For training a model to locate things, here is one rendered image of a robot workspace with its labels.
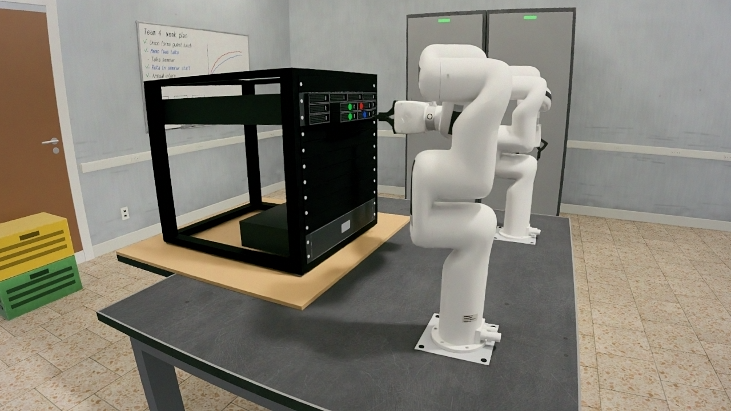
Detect tan wooden board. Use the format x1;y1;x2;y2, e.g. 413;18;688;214
116;209;410;310

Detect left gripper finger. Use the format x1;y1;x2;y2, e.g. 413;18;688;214
375;117;396;134
375;100;398;117

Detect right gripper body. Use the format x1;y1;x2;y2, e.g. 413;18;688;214
534;124;541;147

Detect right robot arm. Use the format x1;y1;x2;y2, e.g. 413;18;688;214
494;66;552;240

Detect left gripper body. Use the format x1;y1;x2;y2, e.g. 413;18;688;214
394;101;429;134

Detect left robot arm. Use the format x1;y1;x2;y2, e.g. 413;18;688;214
410;45;512;353

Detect black server rack frame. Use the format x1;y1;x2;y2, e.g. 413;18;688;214
143;67;377;277

